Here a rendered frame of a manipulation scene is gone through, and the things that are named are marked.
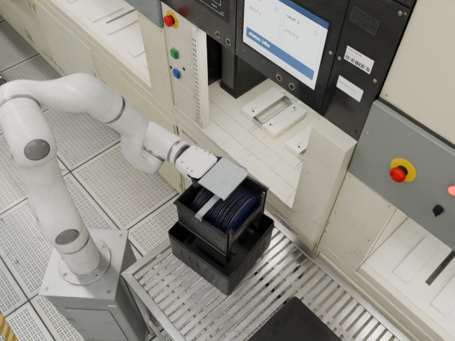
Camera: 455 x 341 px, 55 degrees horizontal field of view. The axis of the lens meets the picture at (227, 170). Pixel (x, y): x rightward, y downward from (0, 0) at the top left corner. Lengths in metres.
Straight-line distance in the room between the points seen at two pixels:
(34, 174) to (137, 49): 1.26
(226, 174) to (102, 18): 1.54
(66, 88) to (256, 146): 0.96
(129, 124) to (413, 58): 0.73
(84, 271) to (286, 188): 0.82
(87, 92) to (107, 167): 1.86
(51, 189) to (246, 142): 0.89
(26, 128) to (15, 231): 1.83
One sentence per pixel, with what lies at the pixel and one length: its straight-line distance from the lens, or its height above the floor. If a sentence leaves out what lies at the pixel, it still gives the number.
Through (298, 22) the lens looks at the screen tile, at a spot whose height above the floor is 1.64.
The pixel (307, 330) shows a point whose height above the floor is 0.86.
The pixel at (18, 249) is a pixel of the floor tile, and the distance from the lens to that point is 2.81.
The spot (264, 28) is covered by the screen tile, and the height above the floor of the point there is 1.56.
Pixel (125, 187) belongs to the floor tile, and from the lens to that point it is 2.84.
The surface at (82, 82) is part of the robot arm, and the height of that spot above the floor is 1.57.
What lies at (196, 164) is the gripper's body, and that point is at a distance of 1.33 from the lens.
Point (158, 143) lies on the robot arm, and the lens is 1.38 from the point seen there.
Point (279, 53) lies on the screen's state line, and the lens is 1.26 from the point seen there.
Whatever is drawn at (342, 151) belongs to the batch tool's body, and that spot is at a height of 1.39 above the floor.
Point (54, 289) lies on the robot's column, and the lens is 1.76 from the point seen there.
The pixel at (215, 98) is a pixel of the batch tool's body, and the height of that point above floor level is 0.87.
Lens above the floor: 2.30
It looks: 54 degrees down
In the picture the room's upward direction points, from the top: 1 degrees clockwise
